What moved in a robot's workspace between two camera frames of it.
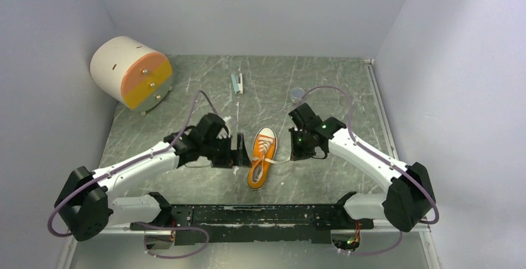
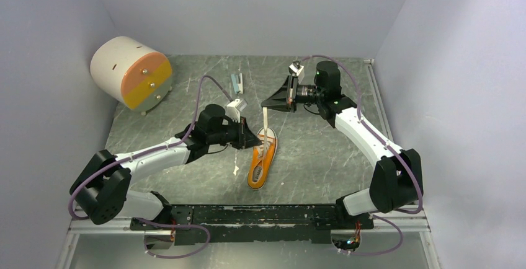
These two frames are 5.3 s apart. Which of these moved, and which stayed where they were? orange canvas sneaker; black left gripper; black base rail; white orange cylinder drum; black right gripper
Moved: black left gripper; black right gripper
Stayed: orange canvas sneaker; black base rail; white orange cylinder drum
